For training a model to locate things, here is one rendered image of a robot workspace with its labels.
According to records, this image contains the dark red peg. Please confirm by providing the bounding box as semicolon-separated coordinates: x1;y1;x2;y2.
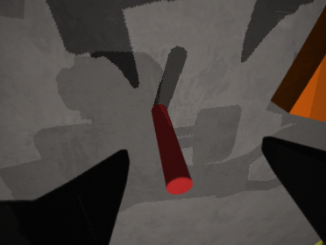
152;104;193;194

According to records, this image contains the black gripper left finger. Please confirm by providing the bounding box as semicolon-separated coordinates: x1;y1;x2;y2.
0;150;130;245

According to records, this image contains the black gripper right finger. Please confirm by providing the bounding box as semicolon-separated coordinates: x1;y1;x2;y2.
261;136;326;245

